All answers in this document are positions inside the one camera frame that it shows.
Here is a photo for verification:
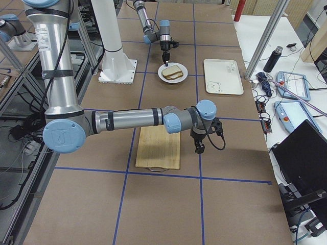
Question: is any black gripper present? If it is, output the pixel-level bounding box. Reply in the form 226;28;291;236
160;40;171;64
190;127;208;154

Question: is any white bread slice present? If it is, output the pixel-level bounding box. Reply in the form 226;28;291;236
161;65;183;77

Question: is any white round plate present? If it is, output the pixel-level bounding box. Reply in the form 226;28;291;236
157;62;188;84

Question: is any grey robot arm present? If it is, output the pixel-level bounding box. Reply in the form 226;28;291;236
24;1;223;154
133;1;179;66

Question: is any bottom bread slice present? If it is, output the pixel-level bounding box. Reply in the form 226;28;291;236
163;72;183;80

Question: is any bamboo cutting board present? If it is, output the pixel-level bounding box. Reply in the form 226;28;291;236
135;125;180;172

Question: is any cream bear serving tray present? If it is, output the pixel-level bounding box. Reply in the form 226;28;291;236
203;59;244;95

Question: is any red bottle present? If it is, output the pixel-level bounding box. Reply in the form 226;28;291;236
233;0;246;22

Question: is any folded navy umbrella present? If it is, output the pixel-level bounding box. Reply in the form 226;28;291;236
256;72;272;98

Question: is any near blue teach pendant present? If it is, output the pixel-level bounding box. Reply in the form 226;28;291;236
274;100;322;133

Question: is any blue teach pendant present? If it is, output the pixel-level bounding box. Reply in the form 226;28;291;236
274;100;322;133
276;71;311;101

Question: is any black monitor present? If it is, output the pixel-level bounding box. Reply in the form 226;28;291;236
272;119;326;195

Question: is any black water bottle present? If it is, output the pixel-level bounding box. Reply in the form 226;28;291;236
263;46;283;73

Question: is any far blue teach pendant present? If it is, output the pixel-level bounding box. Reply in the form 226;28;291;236
276;71;311;101

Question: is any aluminium frame post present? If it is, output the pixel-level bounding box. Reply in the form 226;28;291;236
244;0;290;80

